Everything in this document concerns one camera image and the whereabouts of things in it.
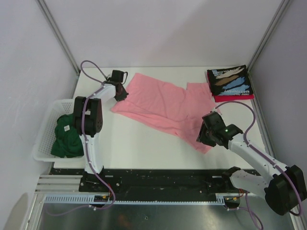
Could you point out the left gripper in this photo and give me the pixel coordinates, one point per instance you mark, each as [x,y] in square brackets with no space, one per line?
[123,97]

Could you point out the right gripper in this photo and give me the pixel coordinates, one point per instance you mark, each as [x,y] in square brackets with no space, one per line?
[201,136]

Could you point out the pink t shirt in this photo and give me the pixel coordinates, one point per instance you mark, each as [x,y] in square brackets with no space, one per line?
[168,108]

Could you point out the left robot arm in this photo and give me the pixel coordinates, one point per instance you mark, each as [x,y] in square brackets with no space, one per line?
[88,121]

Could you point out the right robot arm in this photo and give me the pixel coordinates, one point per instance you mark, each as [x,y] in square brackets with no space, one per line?
[282,187]

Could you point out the green t shirt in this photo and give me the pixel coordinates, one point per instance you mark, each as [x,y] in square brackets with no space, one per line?
[67,143]

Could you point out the white perforated plastic basket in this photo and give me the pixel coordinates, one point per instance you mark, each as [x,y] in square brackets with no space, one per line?
[46,136]

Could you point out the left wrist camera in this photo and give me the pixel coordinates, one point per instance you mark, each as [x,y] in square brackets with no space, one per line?
[118,76]

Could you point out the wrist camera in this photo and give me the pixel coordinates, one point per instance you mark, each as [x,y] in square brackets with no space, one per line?
[216,110]
[118,76]

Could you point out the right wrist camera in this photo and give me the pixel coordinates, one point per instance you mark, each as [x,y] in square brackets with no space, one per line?
[216,110]

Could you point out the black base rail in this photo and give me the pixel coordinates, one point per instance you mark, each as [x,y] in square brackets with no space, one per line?
[162,184]

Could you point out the left aluminium frame post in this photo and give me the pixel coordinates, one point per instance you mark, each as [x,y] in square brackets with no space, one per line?
[58,35]

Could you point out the aluminium frame post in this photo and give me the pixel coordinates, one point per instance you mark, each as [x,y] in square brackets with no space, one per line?
[280,12]
[58,35]

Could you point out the white cable duct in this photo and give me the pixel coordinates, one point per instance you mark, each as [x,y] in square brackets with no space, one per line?
[215,199]

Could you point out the right aluminium frame post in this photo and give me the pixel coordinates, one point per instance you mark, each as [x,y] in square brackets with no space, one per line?
[280,12]

